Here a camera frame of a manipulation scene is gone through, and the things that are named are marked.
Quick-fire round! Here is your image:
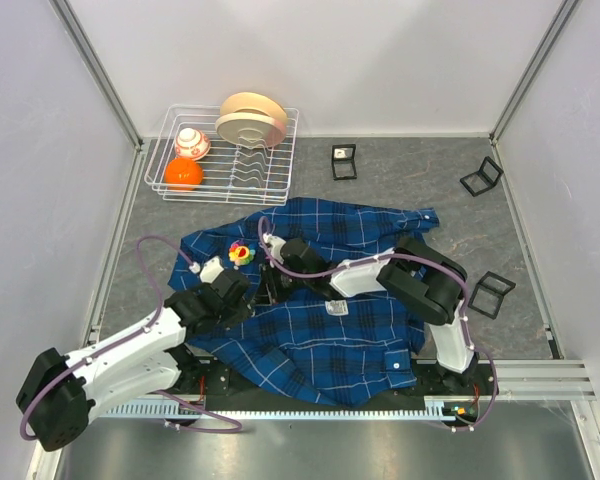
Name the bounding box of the white orange patterned bowl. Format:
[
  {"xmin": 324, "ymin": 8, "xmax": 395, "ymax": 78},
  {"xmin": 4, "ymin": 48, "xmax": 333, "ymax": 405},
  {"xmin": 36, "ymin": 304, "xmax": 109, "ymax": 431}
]
[{"xmin": 174, "ymin": 128, "xmax": 211, "ymax": 161}]

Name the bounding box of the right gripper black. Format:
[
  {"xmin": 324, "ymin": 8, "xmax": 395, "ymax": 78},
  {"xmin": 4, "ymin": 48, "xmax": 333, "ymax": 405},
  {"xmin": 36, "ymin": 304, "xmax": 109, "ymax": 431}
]
[{"xmin": 252, "ymin": 258, "xmax": 312, "ymax": 306}]

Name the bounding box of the beige plate front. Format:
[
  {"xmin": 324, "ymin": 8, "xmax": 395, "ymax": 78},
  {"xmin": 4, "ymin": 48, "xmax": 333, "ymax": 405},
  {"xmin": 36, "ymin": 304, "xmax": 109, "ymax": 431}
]
[{"xmin": 215, "ymin": 112, "xmax": 287, "ymax": 149}]

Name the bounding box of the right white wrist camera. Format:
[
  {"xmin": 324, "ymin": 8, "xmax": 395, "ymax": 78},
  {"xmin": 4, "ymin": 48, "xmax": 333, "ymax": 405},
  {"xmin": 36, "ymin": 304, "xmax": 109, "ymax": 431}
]
[{"xmin": 261, "ymin": 233, "xmax": 286, "ymax": 264}]

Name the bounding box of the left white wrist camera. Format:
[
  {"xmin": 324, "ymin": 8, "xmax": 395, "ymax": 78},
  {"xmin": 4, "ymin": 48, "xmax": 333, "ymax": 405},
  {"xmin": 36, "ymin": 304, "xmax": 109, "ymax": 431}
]
[{"xmin": 188, "ymin": 256, "xmax": 225, "ymax": 284}]

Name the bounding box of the purple cable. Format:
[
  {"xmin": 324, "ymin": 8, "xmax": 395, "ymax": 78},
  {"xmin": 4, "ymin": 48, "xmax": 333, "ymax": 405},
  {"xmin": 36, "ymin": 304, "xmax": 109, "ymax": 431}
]
[
  {"xmin": 257, "ymin": 215, "xmax": 501, "ymax": 434},
  {"xmin": 19, "ymin": 235, "xmax": 243, "ymax": 441}
]

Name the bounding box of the grey slotted cable duct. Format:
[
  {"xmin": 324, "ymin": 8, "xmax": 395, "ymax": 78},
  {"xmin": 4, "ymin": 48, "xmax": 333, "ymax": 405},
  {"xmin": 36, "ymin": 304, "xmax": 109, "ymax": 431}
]
[{"xmin": 102, "ymin": 396, "xmax": 456, "ymax": 422}]

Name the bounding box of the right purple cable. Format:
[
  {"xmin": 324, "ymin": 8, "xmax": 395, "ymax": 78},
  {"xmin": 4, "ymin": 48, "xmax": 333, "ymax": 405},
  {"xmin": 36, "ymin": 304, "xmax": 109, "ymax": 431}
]
[{"xmin": 257, "ymin": 215, "xmax": 501, "ymax": 434}]

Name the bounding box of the white wire dish rack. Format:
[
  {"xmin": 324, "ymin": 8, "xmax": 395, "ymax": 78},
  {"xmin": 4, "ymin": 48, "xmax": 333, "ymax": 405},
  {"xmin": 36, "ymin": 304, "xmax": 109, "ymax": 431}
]
[{"xmin": 144, "ymin": 104, "xmax": 299, "ymax": 206}]

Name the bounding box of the blue plaid shirt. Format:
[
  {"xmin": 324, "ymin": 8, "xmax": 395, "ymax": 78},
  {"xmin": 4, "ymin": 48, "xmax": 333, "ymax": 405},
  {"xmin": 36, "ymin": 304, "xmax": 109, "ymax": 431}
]
[{"xmin": 168, "ymin": 197, "xmax": 439, "ymax": 391}]

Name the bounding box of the black display box near right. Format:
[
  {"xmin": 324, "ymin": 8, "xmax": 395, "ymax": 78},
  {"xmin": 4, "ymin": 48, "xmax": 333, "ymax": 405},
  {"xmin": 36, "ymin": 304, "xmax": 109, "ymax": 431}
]
[{"xmin": 468, "ymin": 271, "xmax": 516, "ymax": 320}]

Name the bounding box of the black display box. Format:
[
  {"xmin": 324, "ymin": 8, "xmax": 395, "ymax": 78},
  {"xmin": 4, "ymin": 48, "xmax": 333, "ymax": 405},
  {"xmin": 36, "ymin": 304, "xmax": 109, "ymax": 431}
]
[
  {"xmin": 459, "ymin": 156, "xmax": 504, "ymax": 197},
  {"xmin": 331, "ymin": 144, "xmax": 357, "ymax": 181},
  {"xmin": 468, "ymin": 271, "xmax": 516, "ymax": 320}
]

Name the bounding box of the colourful flower plush brooch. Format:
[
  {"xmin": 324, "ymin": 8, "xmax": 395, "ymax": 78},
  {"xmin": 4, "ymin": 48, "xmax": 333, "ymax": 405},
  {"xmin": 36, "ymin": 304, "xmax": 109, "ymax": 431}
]
[{"xmin": 228, "ymin": 240, "xmax": 257, "ymax": 267}]

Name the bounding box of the white shirt label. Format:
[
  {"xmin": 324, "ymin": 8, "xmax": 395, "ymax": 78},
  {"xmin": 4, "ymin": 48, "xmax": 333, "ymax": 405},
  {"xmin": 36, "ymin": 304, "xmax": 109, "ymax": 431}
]
[{"xmin": 325, "ymin": 300, "xmax": 349, "ymax": 316}]

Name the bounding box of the beige plate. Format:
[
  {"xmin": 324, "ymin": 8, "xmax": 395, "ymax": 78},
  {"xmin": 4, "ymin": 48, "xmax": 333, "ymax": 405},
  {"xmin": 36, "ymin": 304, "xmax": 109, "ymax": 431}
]
[
  {"xmin": 215, "ymin": 112, "xmax": 287, "ymax": 149},
  {"xmin": 220, "ymin": 92, "xmax": 288, "ymax": 125}
]

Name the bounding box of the black display box far right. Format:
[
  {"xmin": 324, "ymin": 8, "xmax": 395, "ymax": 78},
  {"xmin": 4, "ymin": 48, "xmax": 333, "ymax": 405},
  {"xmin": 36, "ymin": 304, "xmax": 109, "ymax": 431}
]
[{"xmin": 459, "ymin": 156, "xmax": 504, "ymax": 197}]

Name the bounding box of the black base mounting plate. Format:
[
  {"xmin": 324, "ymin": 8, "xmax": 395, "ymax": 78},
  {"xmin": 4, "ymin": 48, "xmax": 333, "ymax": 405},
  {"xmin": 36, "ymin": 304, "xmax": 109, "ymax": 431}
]
[{"xmin": 168, "ymin": 360, "xmax": 498, "ymax": 412}]

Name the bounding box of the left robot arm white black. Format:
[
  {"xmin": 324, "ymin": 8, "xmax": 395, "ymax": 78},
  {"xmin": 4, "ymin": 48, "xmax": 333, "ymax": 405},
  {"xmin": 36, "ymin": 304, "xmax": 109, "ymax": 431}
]
[{"xmin": 16, "ymin": 269, "xmax": 252, "ymax": 452}]

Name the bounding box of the black display box centre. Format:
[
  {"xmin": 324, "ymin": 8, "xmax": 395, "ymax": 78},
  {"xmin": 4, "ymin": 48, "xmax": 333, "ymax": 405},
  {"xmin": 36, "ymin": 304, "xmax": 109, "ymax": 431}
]
[{"xmin": 331, "ymin": 144, "xmax": 357, "ymax": 181}]

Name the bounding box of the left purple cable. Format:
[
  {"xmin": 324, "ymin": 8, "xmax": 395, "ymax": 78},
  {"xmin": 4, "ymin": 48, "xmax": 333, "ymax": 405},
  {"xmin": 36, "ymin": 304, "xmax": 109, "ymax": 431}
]
[{"xmin": 19, "ymin": 235, "xmax": 243, "ymax": 441}]

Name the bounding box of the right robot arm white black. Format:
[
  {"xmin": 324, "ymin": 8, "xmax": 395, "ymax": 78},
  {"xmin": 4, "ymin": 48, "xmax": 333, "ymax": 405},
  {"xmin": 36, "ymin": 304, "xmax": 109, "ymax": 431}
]
[{"xmin": 254, "ymin": 233, "xmax": 478, "ymax": 394}]

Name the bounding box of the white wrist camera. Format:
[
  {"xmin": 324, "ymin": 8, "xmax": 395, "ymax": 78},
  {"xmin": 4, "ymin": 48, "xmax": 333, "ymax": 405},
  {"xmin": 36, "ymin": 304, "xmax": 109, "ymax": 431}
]
[
  {"xmin": 188, "ymin": 256, "xmax": 225, "ymax": 284},
  {"xmin": 261, "ymin": 233, "xmax": 286, "ymax": 264}
]

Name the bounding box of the beige plate rear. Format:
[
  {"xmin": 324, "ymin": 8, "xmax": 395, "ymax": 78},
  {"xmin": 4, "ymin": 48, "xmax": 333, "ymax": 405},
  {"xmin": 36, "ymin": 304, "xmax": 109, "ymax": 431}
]
[{"xmin": 220, "ymin": 92, "xmax": 288, "ymax": 125}]

